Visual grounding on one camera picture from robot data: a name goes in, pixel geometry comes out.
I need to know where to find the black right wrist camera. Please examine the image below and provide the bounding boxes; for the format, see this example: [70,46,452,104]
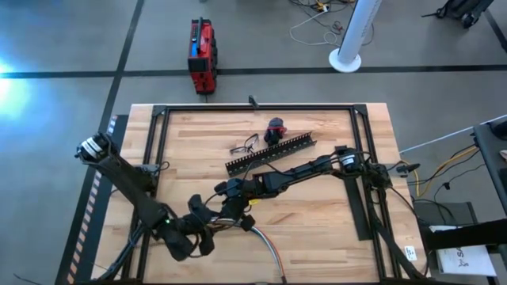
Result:
[239,214,257,233]

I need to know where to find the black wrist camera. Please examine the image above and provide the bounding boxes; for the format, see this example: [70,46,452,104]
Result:
[239,214,257,233]
[197,227,216,257]

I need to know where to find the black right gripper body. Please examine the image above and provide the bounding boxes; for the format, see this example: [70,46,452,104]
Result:
[215,176,266,201]

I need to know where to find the white tower fan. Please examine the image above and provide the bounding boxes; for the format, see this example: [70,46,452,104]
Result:
[328,0,383,74]

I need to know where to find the black slotted cable duct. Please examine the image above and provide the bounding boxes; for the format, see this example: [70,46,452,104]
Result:
[224,131,318,178]

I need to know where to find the black aluminium table frame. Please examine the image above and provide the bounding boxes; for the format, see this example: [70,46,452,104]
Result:
[120,103,429,284]

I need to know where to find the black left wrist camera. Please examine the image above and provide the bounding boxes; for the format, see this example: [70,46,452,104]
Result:
[197,227,216,257]

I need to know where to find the black knob bracket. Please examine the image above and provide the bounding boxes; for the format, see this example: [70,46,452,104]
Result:
[395,161,422,176]

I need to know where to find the clear safety glasses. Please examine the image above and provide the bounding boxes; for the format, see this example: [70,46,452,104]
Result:
[228,133,261,156]

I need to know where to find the red black jobsite radio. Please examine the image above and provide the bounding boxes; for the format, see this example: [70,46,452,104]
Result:
[187,17,219,96]

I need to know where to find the black red hand tool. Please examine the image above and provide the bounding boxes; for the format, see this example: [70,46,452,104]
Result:
[263,116,288,147]

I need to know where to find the black duct cover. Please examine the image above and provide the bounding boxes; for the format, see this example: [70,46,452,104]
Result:
[334,145,372,241]

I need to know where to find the white floor cable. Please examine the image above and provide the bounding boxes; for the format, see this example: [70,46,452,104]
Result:
[288,9,342,47]

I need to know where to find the black cable loom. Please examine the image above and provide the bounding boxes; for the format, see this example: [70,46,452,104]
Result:
[94,221,146,282]
[368,207,423,279]

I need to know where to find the white printed booklet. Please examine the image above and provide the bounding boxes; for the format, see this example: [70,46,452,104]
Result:
[435,244,498,277]

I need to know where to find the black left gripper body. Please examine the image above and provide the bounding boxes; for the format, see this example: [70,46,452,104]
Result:
[180,193,217,238]

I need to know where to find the black desk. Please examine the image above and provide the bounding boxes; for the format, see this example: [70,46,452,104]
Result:
[472,118,507,207]

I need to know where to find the wide black bar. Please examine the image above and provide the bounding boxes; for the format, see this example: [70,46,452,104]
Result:
[425,218,507,251]

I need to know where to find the black wheeled equipment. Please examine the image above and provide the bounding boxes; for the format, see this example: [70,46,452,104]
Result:
[421,0,496,29]

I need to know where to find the red cable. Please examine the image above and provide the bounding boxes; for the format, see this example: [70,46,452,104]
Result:
[212,217,288,283]

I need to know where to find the yellow floor cable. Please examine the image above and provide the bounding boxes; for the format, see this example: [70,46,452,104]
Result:
[399,145,481,198]

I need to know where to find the dark grey floor box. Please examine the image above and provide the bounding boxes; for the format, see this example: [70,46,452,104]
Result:
[414,201,478,229]

